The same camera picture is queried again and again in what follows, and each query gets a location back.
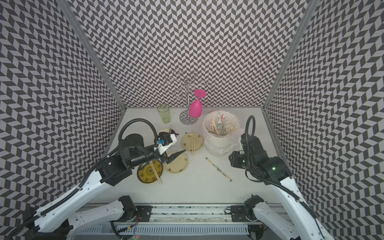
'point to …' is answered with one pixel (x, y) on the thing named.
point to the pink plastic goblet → (196, 107)
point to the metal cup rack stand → (185, 117)
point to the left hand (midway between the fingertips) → (179, 143)
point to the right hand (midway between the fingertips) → (233, 162)
